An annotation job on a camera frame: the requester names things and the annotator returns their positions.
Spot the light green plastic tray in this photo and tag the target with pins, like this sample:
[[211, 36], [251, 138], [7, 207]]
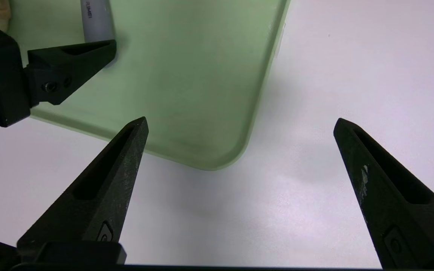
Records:
[[187, 82]]

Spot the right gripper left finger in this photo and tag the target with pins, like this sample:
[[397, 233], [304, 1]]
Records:
[[100, 195]]

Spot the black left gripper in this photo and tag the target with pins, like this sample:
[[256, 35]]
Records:
[[2, 75]]

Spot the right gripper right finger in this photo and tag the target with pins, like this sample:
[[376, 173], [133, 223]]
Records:
[[398, 199]]

